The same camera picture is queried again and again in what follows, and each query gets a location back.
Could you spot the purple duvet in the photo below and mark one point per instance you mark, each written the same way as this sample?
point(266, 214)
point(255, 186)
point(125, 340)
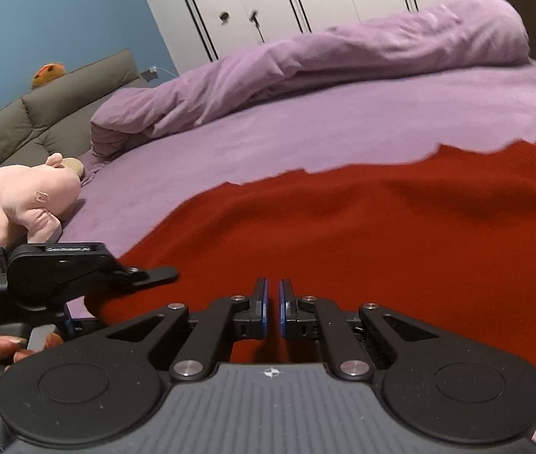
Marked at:
point(320, 61)

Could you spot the orange plush toy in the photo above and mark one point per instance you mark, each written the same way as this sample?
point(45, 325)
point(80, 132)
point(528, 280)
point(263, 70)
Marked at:
point(48, 74)

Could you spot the grey padded headboard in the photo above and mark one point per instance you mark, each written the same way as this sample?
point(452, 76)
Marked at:
point(60, 118)

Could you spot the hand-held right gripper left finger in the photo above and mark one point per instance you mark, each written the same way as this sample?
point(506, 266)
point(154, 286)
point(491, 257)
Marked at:
point(262, 307)

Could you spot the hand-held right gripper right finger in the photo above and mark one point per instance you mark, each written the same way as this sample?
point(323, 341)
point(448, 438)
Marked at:
point(283, 307)

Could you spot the red knit cardigan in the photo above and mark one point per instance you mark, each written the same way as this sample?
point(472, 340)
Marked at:
point(367, 227)

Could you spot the pink plush pig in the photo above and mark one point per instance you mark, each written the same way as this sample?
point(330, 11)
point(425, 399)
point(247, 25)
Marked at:
point(17, 194)

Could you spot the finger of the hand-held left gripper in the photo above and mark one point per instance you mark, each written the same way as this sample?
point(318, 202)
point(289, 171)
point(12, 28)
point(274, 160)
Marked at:
point(159, 273)

